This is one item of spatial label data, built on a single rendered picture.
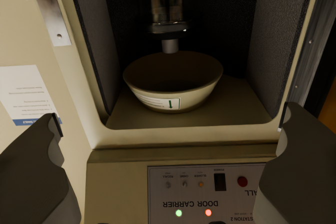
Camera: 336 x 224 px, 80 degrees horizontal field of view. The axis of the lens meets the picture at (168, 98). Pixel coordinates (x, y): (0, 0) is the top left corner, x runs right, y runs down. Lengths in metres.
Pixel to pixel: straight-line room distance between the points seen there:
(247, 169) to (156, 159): 0.14
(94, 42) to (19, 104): 0.74
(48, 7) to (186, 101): 0.21
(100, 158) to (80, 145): 0.70
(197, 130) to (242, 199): 0.11
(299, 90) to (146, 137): 0.23
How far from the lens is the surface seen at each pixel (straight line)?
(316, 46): 0.30
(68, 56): 0.28
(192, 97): 0.31
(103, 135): 0.34
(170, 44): 0.34
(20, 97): 0.99
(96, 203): 0.35
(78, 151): 1.08
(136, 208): 0.34
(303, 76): 0.31
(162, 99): 0.30
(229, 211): 0.34
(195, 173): 0.32
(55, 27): 0.27
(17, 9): 0.82
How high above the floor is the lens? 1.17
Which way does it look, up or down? 33 degrees up
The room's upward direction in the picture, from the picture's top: 175 degrees clockwise
